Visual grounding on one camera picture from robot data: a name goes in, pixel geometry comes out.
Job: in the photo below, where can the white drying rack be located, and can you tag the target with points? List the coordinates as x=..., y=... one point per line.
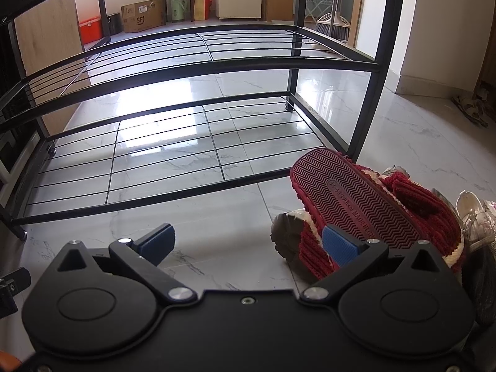
x=314, y=7

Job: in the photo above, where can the green thermos jug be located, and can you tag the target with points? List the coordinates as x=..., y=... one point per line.
x=178, y=7

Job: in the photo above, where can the olive green slipper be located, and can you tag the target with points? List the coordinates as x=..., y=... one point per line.
x=484, y=286

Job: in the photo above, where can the red plastic box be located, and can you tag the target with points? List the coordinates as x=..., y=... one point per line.
x=91, y=29

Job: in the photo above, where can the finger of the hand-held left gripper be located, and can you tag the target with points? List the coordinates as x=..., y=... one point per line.
x=11, y=286

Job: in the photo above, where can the cardboard box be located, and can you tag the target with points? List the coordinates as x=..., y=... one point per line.
x=141, y=15

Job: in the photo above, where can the yellow paper bag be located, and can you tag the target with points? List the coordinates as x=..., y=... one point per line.
x=201, y=7

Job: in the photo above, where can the red slipper with zigzag sole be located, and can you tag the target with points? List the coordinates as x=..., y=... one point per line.
x=348, y=197

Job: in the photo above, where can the black metal shoe rack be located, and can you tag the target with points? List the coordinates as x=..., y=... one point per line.
x=232, y=64

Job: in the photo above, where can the white floral sandal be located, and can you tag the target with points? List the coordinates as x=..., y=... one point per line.
x=476, y=209

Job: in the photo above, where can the wooden cabinet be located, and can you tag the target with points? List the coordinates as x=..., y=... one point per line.
x=46, y=46

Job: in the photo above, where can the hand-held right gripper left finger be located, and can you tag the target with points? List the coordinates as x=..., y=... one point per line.
x=159, y=244

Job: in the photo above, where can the beige chunky sneaker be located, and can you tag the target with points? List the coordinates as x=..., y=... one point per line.
x=285, y=230
x=397, y=171

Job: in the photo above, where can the broom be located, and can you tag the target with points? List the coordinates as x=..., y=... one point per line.
x=335, y=23

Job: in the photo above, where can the brown sandal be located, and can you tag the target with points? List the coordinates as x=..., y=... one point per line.
x=471, y=104

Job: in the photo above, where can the black metal table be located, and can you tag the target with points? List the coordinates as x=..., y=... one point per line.
x=104, y=11

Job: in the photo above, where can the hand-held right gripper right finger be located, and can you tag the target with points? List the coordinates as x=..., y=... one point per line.
x=339, y=246

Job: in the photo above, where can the black trash bin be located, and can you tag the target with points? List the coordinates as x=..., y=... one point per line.
x=115, y=23

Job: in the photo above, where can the red knit slipper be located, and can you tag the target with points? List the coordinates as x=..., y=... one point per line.
x=422, y=209

